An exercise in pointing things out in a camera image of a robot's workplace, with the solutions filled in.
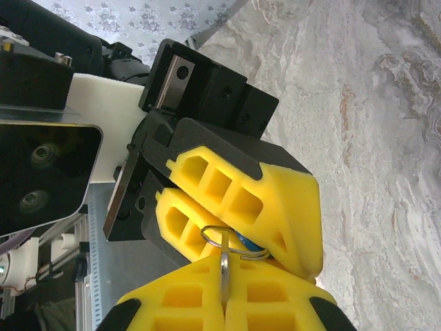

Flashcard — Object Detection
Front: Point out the aluminium mounting beam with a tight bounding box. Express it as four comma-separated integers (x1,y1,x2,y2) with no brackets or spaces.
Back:
0,210,92,311

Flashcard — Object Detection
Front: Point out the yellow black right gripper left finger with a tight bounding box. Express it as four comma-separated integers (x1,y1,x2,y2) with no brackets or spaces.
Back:
97,257,227,331

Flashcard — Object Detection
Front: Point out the grey slotted cable duct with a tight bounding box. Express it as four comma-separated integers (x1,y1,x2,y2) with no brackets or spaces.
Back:
74,192,116,331

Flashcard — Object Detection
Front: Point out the grey metal panel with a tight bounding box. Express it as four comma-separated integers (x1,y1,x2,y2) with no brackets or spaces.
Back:
88,182,194,331

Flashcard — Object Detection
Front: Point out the blue key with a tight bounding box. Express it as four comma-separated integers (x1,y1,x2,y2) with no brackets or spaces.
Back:
234,232,265,255

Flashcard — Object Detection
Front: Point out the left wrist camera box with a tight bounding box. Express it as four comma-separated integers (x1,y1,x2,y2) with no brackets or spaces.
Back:
0,72,152,239

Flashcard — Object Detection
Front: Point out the silver keyring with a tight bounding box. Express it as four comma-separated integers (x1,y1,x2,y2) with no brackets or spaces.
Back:
201,225,271,260

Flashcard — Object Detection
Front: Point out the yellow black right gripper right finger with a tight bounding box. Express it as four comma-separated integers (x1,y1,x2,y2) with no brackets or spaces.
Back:
226,257,358,331

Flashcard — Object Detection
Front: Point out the silver key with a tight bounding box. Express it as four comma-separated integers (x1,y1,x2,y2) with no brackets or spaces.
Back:
219,231,232,310

